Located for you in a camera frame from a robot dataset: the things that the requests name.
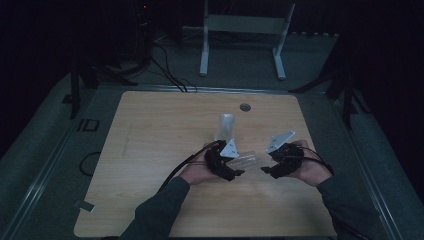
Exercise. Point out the grey table grommet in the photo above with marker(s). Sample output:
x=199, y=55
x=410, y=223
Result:
x=245, y=107

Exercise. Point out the single clear plastic cup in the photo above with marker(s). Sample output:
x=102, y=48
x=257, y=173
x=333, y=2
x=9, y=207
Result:
x=246, y=160

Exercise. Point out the person's left hand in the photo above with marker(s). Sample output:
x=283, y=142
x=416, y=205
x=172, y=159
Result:
x=196, y=173

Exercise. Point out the metal floor rail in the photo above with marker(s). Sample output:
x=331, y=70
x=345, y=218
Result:
x=216, y=89

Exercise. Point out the grey tape piece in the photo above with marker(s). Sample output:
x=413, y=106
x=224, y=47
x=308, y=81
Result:
x=85, y=206

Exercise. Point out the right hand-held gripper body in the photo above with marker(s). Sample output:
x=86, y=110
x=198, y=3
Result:
x=288, y=160

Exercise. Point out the person's right hand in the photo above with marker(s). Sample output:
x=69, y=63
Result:
x=311, y=170

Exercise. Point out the white metal stand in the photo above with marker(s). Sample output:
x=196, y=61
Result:
x=245, y=24

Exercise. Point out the white power strip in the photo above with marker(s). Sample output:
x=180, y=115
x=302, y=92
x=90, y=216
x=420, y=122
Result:
x=315, y=34

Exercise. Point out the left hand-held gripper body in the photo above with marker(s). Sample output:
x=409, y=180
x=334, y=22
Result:
x=216, y=161

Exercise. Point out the black tripod stand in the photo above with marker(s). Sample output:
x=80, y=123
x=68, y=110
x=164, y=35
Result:
x=346, y=96
x=76, y=90

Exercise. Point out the dark equipment rack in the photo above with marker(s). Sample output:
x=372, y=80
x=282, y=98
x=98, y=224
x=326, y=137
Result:
x=144, y=30

